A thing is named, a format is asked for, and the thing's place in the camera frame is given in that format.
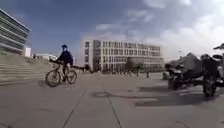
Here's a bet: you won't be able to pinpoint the white multi-storey building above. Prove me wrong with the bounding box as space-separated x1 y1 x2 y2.
83 39 165 74

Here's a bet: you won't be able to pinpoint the person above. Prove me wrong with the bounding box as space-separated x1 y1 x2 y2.
55 44 74 83

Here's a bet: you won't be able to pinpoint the grey paved plaza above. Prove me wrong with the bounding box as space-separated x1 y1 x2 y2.
0 71 224 128

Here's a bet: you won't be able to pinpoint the bicycle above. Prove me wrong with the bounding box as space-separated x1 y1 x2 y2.
45 59 78 88

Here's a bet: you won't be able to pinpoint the low white building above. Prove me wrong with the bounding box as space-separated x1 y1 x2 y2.
32 53 58 62

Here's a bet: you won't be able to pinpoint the covered parked motorcycle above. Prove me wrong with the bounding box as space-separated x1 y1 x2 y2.
164 52 204 91

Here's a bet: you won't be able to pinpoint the wide stone steps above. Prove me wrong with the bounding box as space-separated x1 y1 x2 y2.
0 51 58 87

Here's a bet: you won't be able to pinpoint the glass-fronted building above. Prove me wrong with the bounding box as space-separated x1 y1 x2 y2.
0 8 32 56

